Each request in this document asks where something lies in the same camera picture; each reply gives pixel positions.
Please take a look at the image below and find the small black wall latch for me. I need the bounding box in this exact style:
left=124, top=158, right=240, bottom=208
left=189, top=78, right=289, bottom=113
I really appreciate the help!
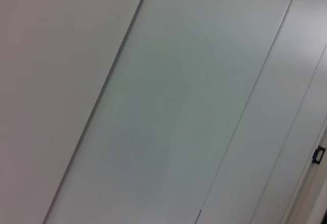
left=312, top=145, right=326, bottom=165

